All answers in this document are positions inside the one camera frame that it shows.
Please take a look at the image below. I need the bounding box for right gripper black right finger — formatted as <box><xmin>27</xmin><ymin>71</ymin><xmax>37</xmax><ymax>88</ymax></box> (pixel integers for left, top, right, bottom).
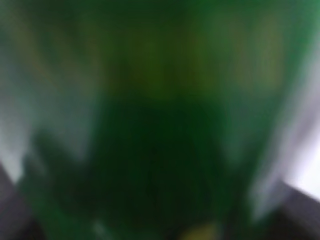
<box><xmin>260</xmin><ymin>182</ymin><xmax>320</xmax><ymax>240</ymax></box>

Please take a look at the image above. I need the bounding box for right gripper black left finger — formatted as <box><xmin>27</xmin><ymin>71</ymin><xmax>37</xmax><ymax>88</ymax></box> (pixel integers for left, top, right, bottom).
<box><xmin>0</xmin><ymin>167</ymin><xmax>43</xmax><ymax>240</ymax></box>

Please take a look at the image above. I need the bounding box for green plastic bottle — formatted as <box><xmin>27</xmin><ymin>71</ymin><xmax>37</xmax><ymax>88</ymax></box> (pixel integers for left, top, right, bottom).
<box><xmin>11</xmin><ymin>0</ymin><xmax>320</xmax><ymax>240</ymax></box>

